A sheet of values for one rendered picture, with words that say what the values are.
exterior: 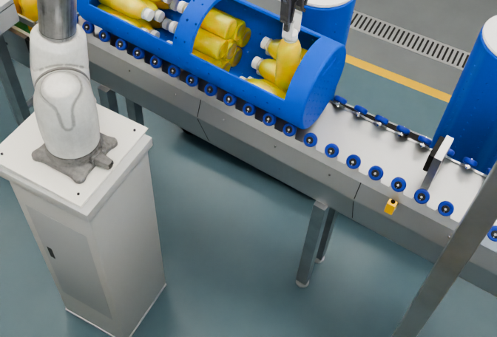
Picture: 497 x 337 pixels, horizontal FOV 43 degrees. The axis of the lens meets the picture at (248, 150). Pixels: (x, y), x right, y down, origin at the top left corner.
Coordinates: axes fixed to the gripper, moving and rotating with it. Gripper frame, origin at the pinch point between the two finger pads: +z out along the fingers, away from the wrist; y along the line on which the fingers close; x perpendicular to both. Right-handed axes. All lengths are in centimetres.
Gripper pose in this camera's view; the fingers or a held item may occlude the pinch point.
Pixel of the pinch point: (291, 24)
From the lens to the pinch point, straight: 178.2
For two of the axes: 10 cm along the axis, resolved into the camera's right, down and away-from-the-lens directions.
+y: 5.4, -6.5, 5.3
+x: -8.4, -4.5, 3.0
